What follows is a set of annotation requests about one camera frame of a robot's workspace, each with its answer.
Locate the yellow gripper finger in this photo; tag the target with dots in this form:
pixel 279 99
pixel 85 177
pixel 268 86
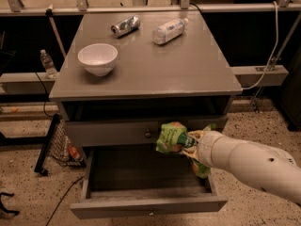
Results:
pixel 197 134
pixel 191 153

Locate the white bowl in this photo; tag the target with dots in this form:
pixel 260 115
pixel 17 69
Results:
pixel 99 58

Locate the open grey middle drawer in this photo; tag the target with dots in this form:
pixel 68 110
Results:
pixel 136 180

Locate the black object at left floor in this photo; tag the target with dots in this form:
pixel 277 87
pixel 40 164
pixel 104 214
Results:
pixel 3 206

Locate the metal rail frame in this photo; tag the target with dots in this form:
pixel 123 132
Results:
pixel 141 3

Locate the clear plastic bottle on cabinet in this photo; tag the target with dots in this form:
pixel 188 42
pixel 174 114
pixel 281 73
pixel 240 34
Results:
pixel 169 31

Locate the orange packet in basket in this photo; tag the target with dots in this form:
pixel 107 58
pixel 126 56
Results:
pixel 74 153

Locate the black wire mesh basket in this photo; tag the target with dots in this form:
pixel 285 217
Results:
pixel 55 146

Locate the silver drink can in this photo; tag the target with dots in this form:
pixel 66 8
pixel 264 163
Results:
pixel 125 26

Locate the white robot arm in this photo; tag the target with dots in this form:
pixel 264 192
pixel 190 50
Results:
pixel 266 168

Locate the closed grey upper drawer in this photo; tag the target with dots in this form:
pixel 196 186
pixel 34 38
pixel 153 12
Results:
pixel 131 132

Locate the clear water bottle on ledge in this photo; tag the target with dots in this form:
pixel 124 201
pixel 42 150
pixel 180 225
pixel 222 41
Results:
pixel 48 64

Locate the wooden stick with black tape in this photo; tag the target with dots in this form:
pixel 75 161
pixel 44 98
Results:
pixel 49 14

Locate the green rice chip bag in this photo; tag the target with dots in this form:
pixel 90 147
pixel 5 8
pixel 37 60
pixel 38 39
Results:
pixel 174 137

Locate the grey wooden drawer cabinet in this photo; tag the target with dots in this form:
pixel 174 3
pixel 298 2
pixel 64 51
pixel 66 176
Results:
pixel 186 77

